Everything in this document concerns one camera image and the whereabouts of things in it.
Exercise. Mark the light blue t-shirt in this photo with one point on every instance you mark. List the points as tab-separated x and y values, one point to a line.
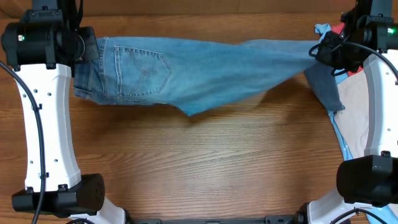
339	137

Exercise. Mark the pale pink garment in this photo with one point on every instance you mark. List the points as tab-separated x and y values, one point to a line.
353	120

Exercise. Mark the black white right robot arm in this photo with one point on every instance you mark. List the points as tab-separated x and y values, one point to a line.
368	40

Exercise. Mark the red t-shirt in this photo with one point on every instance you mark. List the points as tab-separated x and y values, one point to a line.
338	30

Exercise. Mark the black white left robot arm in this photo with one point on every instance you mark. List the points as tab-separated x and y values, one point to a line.
41	52

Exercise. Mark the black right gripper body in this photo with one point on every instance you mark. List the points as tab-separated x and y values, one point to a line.
333	53

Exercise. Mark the blue denim jeans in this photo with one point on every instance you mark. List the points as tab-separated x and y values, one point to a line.
196	76

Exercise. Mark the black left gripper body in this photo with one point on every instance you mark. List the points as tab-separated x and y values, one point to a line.
87	48

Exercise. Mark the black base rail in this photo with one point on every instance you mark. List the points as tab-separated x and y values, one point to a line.
269	219

